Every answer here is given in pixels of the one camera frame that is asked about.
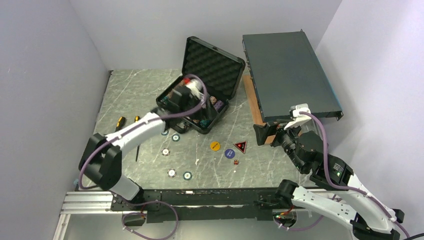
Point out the wooden board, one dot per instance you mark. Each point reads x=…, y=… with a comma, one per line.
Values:
x=252, y=100

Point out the purple chip stack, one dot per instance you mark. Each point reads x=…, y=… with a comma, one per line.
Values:
x=218, y=105

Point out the blue small blind button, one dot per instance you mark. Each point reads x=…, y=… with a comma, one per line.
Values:
x=229, y=153

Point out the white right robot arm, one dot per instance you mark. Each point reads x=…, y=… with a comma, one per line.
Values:
x=350, y=203

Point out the green chip stack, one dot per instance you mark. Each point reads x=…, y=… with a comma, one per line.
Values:
x=204, y=123

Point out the red black all-in triangle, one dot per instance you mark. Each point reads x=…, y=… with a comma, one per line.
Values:
x=241, y=146

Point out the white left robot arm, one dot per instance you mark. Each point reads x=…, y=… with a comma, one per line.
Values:
x=103, y=155

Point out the black poker set case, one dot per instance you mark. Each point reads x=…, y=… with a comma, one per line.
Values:
x=221, y=73

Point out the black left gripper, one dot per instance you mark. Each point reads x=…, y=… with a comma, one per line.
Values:
x=194, y=99

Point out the black yellow handled screwdriver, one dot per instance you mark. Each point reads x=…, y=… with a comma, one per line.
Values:
x=120, y=123

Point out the white brown poker chip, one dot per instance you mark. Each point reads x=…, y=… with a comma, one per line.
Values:
x=171, y=173
x=165, y=152

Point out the yellow big blind button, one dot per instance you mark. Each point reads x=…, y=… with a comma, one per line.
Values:
x=215, y=146

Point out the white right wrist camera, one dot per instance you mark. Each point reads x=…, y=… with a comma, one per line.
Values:
x=300, y=114

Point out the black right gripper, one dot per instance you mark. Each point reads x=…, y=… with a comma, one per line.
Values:
x=261, y=131

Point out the dark teal rack server box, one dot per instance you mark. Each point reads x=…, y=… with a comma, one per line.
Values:
x=285, y=71

